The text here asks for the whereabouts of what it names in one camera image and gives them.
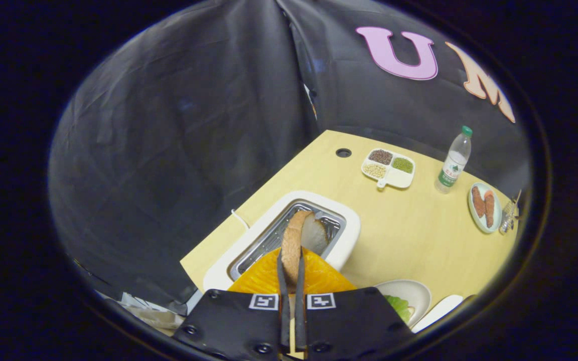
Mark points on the white rectangular plate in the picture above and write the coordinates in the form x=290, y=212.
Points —
x=439, y=310

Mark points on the clear plastic water bottle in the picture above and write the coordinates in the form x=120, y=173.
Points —
x=452, y=168

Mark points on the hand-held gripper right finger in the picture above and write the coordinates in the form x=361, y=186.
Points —
x=300, y=321

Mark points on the plain bread slice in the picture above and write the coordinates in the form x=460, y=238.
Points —
x=294, y=240

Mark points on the white toaster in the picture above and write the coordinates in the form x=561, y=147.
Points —
x=339, y=220

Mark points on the white divided grain dish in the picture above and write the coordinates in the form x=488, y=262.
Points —
x=399, y=179

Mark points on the light blue plate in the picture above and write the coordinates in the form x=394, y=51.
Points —
x=479, y=224

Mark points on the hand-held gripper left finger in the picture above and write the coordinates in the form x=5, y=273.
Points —
x=285, y=321

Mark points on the brown meat piece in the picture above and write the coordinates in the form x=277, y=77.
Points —
x=478, y=201
x=489, y=208

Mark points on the round beige plate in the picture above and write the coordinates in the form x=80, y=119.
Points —
x=409, y=291

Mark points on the green lettuce leaf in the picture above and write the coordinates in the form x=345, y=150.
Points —
x=399, y=306

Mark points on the person's beige jacket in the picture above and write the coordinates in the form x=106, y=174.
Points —
x=161, y=319

